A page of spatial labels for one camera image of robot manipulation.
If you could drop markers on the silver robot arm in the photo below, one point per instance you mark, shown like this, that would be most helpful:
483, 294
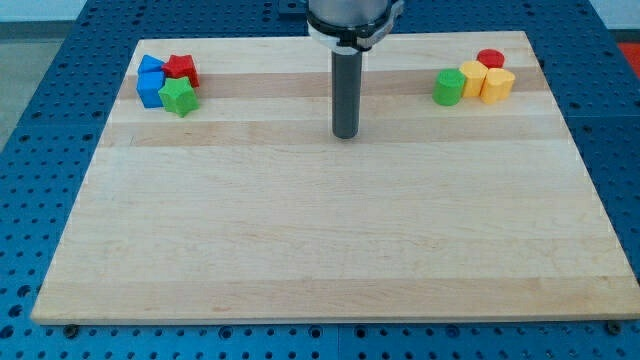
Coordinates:
348, 27

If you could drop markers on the light wooden board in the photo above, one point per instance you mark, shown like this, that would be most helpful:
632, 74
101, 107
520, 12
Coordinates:
248, 209

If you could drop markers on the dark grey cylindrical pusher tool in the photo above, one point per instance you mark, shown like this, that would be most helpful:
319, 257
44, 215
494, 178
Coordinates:
346, 88

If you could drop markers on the green cylinder block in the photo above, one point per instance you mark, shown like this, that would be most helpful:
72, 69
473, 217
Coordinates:
448, 87

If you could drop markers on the green star block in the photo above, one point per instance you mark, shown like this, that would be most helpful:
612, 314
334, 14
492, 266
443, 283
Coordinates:
178, 96

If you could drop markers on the red star block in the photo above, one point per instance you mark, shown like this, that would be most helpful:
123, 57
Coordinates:
179, 66

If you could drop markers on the yellow hexagon block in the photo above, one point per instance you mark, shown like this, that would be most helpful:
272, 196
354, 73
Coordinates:
475, 73

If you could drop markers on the blue cube block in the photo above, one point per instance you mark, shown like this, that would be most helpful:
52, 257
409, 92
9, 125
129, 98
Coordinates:
148, 86

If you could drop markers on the yellow heart block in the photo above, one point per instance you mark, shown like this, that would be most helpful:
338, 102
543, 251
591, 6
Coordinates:
497, 85

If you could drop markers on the blue triangular block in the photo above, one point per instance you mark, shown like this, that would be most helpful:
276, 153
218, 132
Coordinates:
150, 64

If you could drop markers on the red cylinder block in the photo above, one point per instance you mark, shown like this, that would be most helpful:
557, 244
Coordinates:
491, 58

